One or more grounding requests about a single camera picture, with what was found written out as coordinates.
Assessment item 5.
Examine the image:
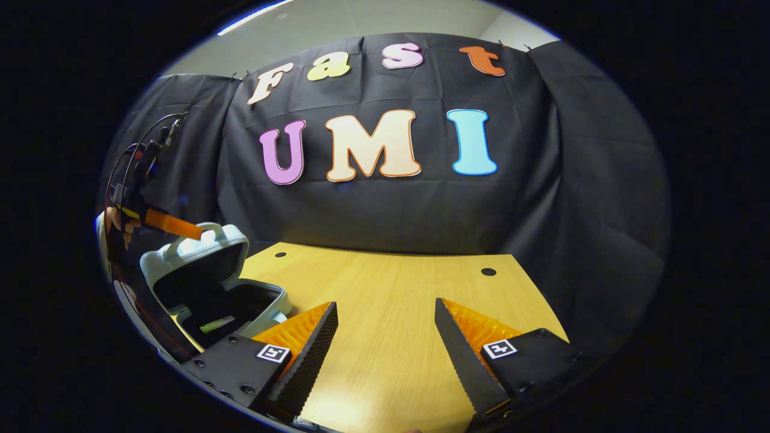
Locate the red cable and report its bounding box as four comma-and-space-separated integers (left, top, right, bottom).
112, 262, 188, 360

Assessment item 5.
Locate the pale blue suitcase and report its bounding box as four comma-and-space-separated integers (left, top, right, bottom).
140, 223, 294, 351

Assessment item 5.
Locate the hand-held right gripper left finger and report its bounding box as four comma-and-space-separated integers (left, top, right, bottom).
179, 301, 339, 422

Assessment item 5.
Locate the black cable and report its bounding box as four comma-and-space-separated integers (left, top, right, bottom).
106, 112, 186, 196

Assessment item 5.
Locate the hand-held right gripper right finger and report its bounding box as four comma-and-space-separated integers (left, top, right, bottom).
434, 296, 596, 422

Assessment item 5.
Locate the green skin care tube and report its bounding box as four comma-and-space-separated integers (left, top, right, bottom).
200, 315, 237, 335

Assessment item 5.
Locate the black backdrop cloth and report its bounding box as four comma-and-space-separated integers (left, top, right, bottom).
99, 31, 671, 361

